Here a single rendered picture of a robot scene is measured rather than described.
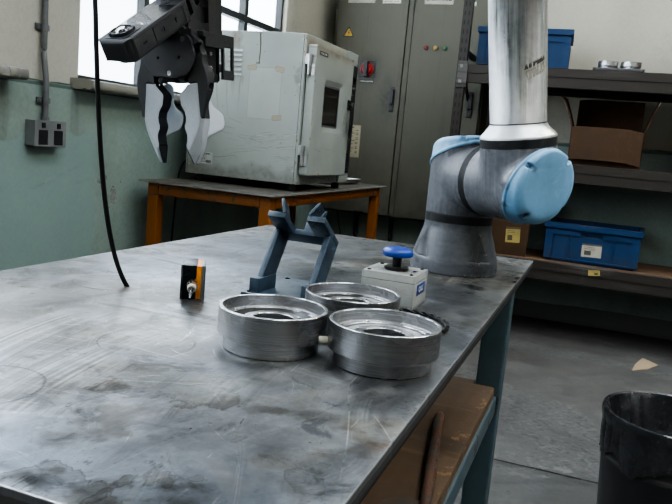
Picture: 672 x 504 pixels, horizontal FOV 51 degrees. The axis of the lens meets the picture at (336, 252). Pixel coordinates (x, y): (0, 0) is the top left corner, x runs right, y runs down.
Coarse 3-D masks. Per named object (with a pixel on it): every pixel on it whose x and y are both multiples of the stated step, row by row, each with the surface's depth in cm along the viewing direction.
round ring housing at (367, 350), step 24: (336, 312) 68; (360, 312) 71; (384, 312) 71; (408, 312) 71; (336, 336) 64; (360, 336) 62; (384, 336) 61; (408, 336) 62; (432, 336) 63; (336, 360) 65; (360, 360) 62; (384, 360) 62; (408, 360) 62; (432, 360) 64
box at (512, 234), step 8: (496, 224) 410; (504, 224) 409; (512, 224) 408; (520, 224) 407; (528, 224) 406; (496, 232) 411; (504, 232) 410; (512, 232) 409; (520, 232) 408; (528, 232) 409; (496, 240) 412; (504, 240) 411; (512, 240) 409; (520, 240) 408; (496, 248) 412; (504, 248) 411; (512, 248) 410; (520, 248) 409
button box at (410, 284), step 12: (384, 264) 96; (372, 276) 91; (384, 276) 90; (396, 276) 90; (408, 276) 89; (420, 276) 91; (396, 288) 90; (408, 288) 89; (420, 288) 92; (408, 300) 89; (420, 300) 93
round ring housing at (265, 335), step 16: (224, 304) 69; (240, 304) 72; (256, 304) 73; (272, 304) 74; (288, 304) 73; (304, 304) 73; (320, 304) 71; (224, 320) 66; (240, 320) 64; (256, 320) 64; (272, 320) 63; (288, 320) 64; (304, 320) 64; (320, 320) 66; (224, 336) 66; (240, 336) 64; (256, 336) 64; (272, 336) 64; (288, 336) 64; (304, 336) 65; (240, 352) 65; (256, 352) 65; (272, 352) 64; (288, 352) 65; (304, 352) 66
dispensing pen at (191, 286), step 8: (184, 264) 85; (192, 264) 85; (184, 272) 85; (192, 272) 85; (184, 280) 85; (192, 280) 83; (184, 288) 85; (192, 288) 81; (184, 296) 85; (192, 296) 85
